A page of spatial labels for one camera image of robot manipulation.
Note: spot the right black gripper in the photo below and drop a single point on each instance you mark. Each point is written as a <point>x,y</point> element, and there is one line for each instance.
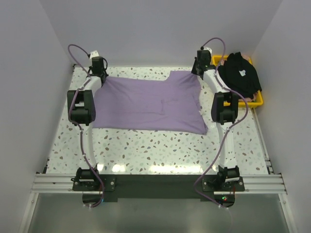
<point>194,71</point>

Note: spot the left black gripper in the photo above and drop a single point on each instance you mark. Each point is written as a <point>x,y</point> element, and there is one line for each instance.
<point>106,75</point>

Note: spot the purple t-shirt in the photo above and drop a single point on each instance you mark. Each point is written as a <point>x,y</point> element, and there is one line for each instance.
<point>169,105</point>

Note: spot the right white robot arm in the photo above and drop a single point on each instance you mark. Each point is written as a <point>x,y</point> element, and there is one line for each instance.
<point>224,110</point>

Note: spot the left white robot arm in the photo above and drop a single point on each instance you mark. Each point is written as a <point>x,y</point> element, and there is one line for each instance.
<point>81,108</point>

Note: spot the yellow plastic bin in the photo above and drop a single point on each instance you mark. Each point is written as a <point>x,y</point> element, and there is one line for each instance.
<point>257,100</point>

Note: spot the black t-shirt in bin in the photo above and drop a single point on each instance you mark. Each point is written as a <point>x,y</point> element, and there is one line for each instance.
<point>239,75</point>

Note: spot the pink garment in bin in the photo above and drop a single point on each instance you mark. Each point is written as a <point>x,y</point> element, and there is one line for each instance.
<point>251,98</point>

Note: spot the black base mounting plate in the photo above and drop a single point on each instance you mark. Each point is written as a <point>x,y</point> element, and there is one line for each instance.
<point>112,187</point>

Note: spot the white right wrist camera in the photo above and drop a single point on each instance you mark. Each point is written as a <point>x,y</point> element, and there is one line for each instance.
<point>209,49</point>

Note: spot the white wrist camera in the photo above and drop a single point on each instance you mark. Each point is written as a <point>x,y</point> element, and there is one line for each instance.
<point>93,54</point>
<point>209,49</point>

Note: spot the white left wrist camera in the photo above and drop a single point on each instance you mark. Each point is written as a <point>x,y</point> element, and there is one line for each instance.
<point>93,54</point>

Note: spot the aluminium frame rail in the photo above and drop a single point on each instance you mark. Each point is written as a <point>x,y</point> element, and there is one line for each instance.
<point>254,184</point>

